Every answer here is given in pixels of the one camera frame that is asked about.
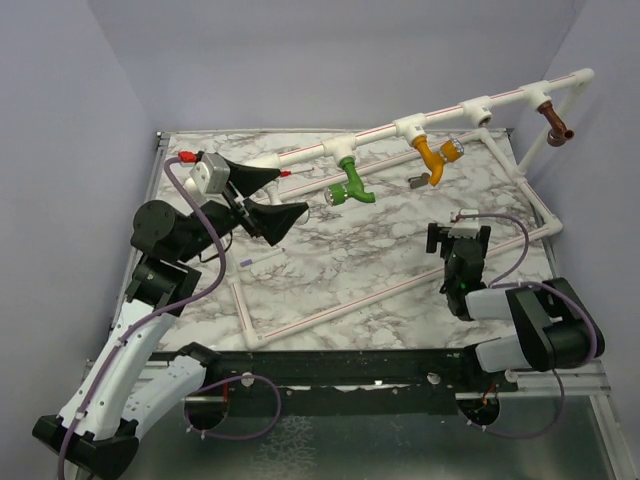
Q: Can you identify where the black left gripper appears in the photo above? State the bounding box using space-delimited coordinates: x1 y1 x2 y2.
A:
177 157 309 263

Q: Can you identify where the green plastic faucet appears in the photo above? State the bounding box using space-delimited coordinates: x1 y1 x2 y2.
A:
324 156 376 206

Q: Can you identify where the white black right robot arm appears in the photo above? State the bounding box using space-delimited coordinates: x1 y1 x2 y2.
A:
425 209 606 391

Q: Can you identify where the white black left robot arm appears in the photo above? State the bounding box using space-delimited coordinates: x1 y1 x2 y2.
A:
33 152 306 479

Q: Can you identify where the white plastic faucet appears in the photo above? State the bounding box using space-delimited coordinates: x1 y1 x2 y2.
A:
264 181 310 226

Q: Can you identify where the red capped white pen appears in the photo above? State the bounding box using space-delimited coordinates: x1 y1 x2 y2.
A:
280 167 315 178

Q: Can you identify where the purple capped white pen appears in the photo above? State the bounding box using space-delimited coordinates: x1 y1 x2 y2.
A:
239 247 286 268

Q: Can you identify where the small grey metal piece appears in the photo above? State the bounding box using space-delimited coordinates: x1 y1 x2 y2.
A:
408 173 431 190

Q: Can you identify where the yellow plastic faucet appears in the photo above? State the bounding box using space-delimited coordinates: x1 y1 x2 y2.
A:
411 135 464 186

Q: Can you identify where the brown plastic faucet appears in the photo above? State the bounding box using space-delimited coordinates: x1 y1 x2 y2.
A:
537 100 575 148

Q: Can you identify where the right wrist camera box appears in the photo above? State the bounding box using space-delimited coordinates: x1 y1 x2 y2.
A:
448 209 480 238

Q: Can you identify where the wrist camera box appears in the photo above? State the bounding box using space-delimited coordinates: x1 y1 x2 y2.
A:
448 209 480 238
184 152 231 197

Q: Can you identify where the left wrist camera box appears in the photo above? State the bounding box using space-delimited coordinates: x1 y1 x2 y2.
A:
184 152 231 197

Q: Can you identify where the aluminium table edge frame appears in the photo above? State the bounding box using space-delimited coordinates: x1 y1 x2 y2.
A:
109 132 174 332

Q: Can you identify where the white PVC pipe frame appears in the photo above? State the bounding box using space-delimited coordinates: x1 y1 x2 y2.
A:
231 68 594 349

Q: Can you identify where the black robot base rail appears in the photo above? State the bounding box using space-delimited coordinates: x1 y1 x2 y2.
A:
149 341 519 416

